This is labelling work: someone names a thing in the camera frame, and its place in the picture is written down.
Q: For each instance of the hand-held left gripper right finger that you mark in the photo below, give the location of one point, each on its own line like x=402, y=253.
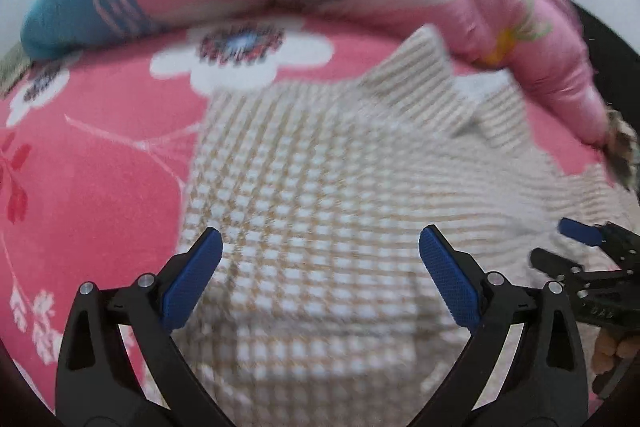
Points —
x=450, y=277

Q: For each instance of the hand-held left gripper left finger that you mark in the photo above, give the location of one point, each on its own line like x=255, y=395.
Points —
x=192, y=277

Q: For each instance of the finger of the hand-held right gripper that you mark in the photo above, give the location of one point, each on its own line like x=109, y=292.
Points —
x=580, y=231
x=552, y=263

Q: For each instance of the beige white checkered sweater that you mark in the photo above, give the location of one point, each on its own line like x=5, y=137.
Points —
x=320, y=187

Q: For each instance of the person's right hand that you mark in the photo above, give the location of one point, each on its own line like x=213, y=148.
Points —
x=612, y=347

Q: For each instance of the pink floral blanket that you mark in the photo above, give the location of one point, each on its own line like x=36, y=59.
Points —
x=100, y=167

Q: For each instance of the grey green patterned cloth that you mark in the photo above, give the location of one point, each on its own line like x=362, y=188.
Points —
x=12, y=72

